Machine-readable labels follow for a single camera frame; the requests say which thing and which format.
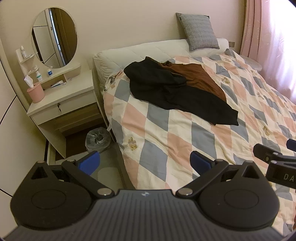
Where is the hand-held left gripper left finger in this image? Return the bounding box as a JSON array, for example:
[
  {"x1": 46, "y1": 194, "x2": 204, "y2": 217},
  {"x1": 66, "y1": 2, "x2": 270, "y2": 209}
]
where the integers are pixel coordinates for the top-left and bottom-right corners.
[{"x1": 30, "y1": 151, "x2": 115, "y2": 199}]

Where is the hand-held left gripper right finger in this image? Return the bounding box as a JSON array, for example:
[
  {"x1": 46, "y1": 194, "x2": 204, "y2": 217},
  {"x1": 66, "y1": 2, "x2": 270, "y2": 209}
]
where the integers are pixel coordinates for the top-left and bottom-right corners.
[{"x1": 175, "y1": 151, "x2": 263, "y2": 199}]

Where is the brown garment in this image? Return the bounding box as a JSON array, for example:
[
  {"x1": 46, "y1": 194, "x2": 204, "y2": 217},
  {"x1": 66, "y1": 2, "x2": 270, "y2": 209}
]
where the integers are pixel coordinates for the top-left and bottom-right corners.
[{"x1": 159, "y1": 61, "x2": 227, "y2": 102}]

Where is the black garment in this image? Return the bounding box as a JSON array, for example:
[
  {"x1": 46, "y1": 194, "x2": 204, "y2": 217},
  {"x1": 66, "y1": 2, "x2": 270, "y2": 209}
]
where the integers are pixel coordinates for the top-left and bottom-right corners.
[{"x1": 124, "y1": 56, "x2": 239, "y2": 126}]

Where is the trash bin with plastic bag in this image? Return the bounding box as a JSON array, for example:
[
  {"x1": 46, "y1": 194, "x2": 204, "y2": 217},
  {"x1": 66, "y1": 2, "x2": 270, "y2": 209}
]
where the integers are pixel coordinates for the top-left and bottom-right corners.
[{"x1": 85, "y1": 127, "x2": 112, "y2": 153}]

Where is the checkered pastel quilt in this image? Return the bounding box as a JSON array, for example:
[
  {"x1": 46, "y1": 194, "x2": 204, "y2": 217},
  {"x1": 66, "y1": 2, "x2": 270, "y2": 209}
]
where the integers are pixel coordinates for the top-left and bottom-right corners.
[{"x1": 103, "y1": 47, "x2": 296, "y2": 233}]

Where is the white vanity table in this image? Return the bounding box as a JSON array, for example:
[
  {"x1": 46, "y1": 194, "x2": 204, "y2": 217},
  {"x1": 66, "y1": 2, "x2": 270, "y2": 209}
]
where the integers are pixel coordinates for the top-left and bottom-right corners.
[{"x1": 26, "y1": 64, "x2": 109, "y2": 160}]

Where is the white wardrobe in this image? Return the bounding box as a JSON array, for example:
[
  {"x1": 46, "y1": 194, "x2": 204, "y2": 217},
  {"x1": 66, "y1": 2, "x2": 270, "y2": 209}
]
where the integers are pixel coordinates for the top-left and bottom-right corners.
[{"x1": 0, "y1": 37, "x2": 50, "y2": 200}]

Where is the pink tissue holder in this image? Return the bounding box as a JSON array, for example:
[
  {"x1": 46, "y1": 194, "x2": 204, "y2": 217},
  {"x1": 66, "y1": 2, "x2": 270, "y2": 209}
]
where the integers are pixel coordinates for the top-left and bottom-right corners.
[{"x1": 27, "y1": 82, "x2": 45, "y2": 104}]

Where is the grey padded stool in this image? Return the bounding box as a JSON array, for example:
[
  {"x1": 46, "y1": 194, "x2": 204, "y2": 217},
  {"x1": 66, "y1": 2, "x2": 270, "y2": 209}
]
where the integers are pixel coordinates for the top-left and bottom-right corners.
[{"x1": 239, "y1": 56, "x2": 263, "y2": 72}]

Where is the white tissue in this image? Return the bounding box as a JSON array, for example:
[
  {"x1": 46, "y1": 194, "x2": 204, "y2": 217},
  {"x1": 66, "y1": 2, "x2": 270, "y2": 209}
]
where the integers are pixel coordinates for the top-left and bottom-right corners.
[{"x1": 24, "y1": 75, "x2": 36, "y2": 88}]

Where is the pink curtain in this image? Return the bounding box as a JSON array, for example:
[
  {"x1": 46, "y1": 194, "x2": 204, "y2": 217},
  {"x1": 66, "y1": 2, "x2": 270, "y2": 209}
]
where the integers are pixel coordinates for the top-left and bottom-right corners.
[{"x1": 240, "y1": 0, "x2": 296, "y2": 105}]

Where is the white pillow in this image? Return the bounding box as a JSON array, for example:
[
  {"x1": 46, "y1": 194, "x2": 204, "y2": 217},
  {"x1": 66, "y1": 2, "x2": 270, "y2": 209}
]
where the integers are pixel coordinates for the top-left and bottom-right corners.
[{"x1": 192, "y1": 38, "x2": 230, "y2": 57}]

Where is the grey checked pillow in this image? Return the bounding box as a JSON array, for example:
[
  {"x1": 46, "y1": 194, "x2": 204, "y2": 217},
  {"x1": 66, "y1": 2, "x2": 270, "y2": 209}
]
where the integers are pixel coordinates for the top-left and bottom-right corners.
[{"x1": 176, "y1": 13, "x2": 220, "y2": 51}]

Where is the white wall shelf organizer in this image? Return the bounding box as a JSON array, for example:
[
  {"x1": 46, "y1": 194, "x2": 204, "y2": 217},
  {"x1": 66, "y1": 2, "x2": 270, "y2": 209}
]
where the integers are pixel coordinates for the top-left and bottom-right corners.
[{"x1": 15, "y1": 49, "x2": 40, "y2": 75}]

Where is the oval wall mirror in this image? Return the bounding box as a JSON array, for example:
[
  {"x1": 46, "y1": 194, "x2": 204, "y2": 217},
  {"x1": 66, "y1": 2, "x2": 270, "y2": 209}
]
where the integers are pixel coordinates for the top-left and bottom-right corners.
[{"x1": 31, "y1": 7, "x2": 78, "y2": 69}]

